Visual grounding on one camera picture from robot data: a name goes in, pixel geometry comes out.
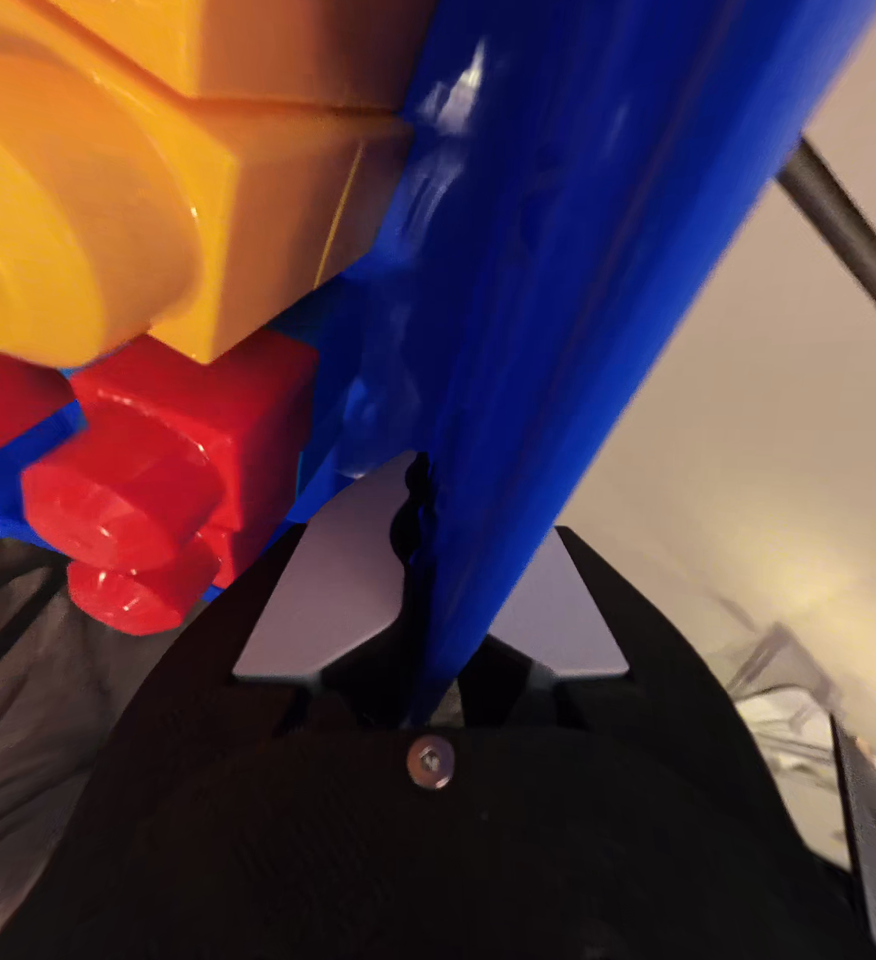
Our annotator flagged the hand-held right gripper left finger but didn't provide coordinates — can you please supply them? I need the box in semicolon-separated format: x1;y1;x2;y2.
231;450;431;697

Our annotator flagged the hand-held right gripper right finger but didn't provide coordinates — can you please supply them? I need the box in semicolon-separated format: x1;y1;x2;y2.
483;527;631;700

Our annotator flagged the blue plastic bin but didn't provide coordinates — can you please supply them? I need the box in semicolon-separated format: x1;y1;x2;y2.
0;0;876;730

